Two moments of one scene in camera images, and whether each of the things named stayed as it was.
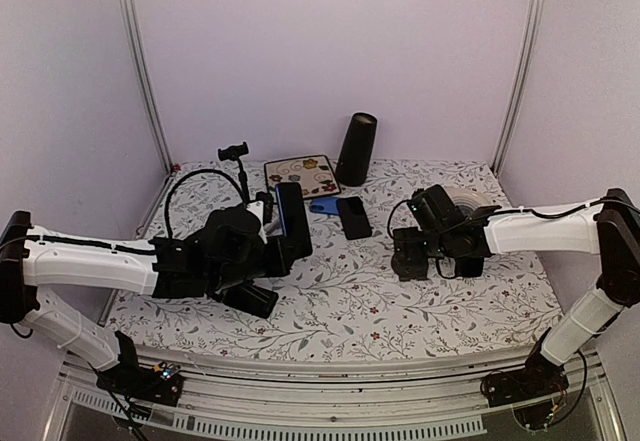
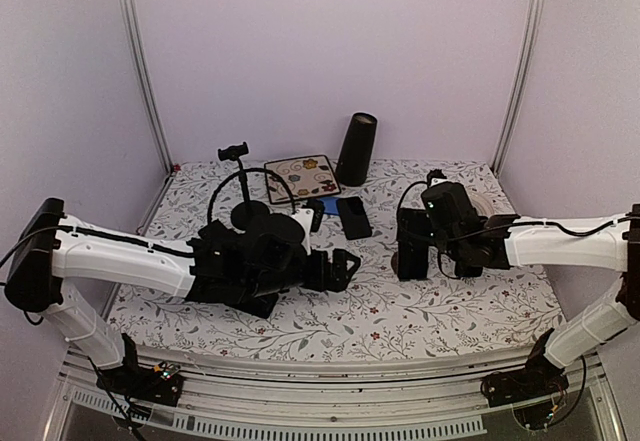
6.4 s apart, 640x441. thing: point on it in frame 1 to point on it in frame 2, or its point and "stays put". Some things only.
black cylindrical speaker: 355,157 stays put
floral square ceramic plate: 314,174 stays put
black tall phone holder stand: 235,152 stays put
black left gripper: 279,268 to 339,278
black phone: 354,218 stays put
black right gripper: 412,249 to 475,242
